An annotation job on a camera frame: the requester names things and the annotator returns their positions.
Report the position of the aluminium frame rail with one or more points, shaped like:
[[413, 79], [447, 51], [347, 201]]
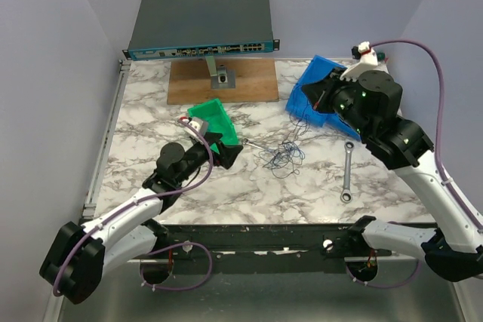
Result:
[[379, 257]]

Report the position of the green plastic bin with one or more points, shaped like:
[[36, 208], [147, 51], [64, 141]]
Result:
[[218, 121]]

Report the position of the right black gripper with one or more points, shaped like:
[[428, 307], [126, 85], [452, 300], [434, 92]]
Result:
[[319, 93]]

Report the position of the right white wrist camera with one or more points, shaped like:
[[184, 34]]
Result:
[[367, 61]]

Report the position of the silver combination wrench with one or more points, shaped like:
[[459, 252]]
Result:
[[247, 142]]

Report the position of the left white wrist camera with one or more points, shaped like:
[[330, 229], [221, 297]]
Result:
[[196, 126]]

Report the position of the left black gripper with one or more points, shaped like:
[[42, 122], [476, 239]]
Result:
[[228, 154]]

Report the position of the left blue plastic bin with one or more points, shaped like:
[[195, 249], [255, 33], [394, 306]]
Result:
[[298, 104]]

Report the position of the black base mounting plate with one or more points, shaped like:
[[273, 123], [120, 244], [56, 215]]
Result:
[[252, 249]]

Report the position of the wooden base board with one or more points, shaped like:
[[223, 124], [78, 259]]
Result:
[[247, 81]]

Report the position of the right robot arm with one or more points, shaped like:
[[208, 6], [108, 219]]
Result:
[[453, 250]]

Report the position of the right blue plastic bin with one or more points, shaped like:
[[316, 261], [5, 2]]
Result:
[[360, 106]]

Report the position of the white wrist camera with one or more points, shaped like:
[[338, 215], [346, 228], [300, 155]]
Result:
[[367, 61], [196, 126]]

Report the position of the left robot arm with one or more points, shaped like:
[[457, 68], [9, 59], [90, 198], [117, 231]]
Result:
[[81, 255]]

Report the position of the grey network switch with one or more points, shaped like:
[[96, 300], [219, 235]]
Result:
[[167, 29]]

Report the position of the grey metal stand bracket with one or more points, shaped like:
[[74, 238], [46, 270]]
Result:
[[221, 76]]

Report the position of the blue plastic bin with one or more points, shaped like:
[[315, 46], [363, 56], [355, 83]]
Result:
[[298, 104], [360, 106]]

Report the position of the green handled screwdriver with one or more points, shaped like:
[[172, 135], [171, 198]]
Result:
[[381, 57]]

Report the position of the silver ratchet wrench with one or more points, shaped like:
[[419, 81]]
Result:
[[346, 195]]

